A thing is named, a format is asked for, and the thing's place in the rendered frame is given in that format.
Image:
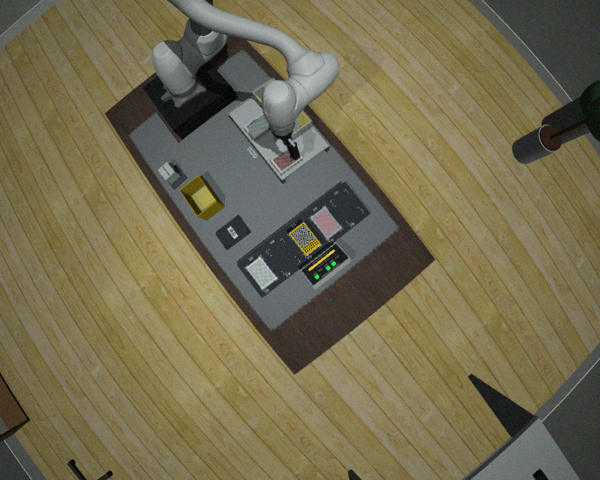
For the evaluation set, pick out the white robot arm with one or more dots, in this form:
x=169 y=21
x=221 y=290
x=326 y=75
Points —
x=176 y=63

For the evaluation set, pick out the white multi-trough reservoir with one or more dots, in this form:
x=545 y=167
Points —
x=257 y=128

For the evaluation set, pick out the yellow waste bin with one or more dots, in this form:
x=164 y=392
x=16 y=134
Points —
x=192 y=187

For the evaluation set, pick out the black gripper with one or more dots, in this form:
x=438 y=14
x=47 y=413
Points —
x=293 y=145

